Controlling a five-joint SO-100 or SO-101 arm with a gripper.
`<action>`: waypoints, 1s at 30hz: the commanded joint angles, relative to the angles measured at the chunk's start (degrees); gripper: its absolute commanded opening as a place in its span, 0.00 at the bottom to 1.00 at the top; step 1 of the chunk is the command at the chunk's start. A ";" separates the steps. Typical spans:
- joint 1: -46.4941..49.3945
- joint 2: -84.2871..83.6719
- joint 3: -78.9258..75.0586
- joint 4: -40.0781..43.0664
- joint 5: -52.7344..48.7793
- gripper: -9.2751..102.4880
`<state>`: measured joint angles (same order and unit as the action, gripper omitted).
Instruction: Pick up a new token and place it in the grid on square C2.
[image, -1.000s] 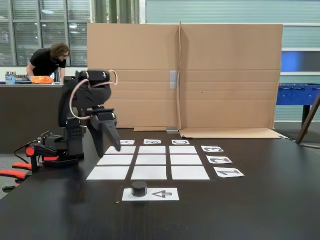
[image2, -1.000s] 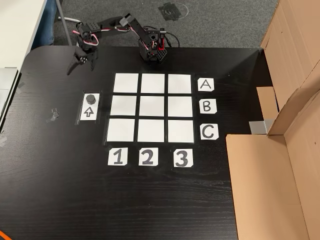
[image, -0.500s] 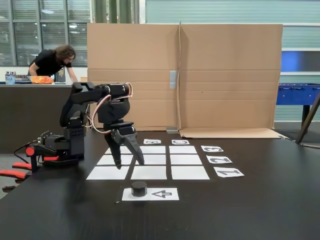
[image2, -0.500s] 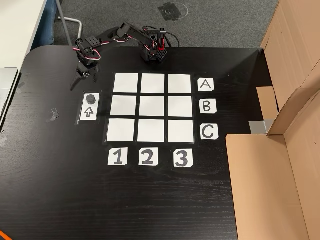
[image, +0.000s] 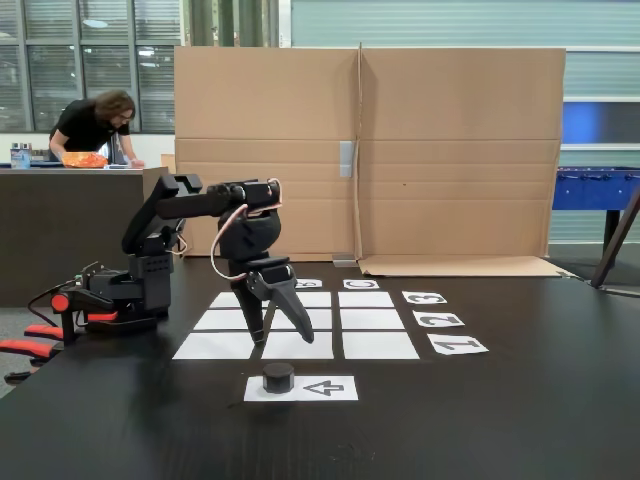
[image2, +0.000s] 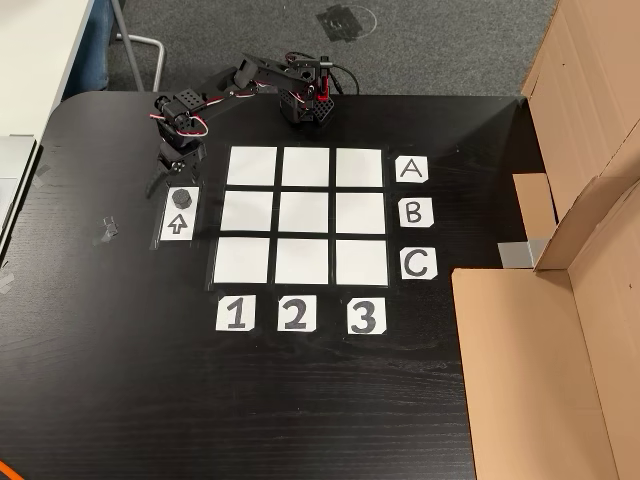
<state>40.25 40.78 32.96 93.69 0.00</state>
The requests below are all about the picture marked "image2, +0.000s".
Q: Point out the paper sheet number 1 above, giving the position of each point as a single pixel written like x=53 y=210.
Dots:
x=222 y=325

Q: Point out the white table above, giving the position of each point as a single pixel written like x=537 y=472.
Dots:
x=35 y=50

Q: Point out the paper sheet letter A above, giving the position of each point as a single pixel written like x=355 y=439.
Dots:
x=400 y=179

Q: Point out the brown cardboard box panel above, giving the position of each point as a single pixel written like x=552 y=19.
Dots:
x=590 y=75
x=525 y=375

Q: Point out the black floor tape patch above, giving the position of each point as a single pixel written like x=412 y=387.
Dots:
x=342 y=22

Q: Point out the paper sheet number 3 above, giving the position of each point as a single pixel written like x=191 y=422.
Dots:
x=352 y=302

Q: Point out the black octagonal token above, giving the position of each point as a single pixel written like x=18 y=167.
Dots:
x=182 y=198

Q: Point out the paper sheet letter B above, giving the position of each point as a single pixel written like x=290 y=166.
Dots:
x=427 y=222

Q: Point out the white paper grid square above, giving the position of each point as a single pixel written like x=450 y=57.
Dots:
x=251 y=166
x=362 y=262
x=303 y=212
x=242 y=260
x=301 y=261
x=359 y=167
x=360 y=213
x=305 y=166
x=247 y=211

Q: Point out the paper sheet letter C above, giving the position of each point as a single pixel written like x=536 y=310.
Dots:
x=406 y=275

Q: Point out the white arrow paper sheet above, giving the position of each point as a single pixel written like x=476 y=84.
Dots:
x=180 y=234

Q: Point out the blue fabric item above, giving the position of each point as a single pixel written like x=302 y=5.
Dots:
x=95 y=50

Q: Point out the grey metal table leg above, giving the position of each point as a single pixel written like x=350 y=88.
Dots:
x=160 y=65

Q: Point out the grey tape piece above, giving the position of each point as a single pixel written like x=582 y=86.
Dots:
x=520 y=254

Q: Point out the paper sheet number 2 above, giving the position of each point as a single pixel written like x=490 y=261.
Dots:
x=282 y=300

